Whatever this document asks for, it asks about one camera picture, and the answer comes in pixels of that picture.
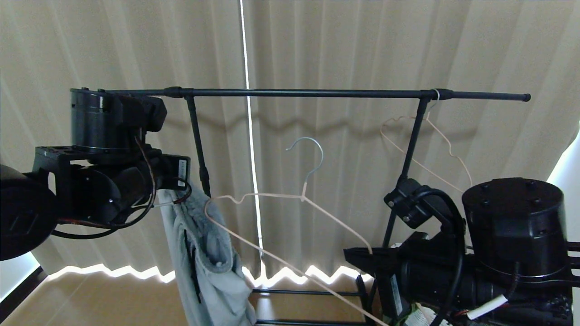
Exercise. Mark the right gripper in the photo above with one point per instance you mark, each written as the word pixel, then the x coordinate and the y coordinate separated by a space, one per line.
pixel 426 280

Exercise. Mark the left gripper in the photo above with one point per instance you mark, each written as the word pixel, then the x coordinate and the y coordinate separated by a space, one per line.
pixel 104 190

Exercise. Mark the pale grey shorts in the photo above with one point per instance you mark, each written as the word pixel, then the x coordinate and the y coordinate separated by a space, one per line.
pixel 204 271

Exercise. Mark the pink clothes hanger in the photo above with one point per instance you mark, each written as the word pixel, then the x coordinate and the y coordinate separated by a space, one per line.
pixel 272 196
pixel 451 147

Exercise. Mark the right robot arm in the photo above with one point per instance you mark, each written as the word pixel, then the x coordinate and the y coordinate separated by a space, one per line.
pixel 516 226

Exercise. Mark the white laundry basket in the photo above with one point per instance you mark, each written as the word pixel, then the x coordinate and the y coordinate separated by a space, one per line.
pixel 421 317

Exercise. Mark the black clothes rack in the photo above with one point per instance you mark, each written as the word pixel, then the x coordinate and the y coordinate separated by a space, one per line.
pixel 317 93

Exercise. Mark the beige curtain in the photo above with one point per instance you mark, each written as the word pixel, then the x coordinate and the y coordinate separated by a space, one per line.
pixel 340 45

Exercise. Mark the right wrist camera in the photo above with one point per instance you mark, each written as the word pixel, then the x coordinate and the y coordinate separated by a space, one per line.
pixel 408 203

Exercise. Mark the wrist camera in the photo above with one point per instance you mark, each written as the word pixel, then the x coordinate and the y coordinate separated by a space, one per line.
pixel 408 203
pixel 145 111

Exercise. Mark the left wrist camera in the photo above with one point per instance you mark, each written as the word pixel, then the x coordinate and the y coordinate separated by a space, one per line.
pixel 145 111

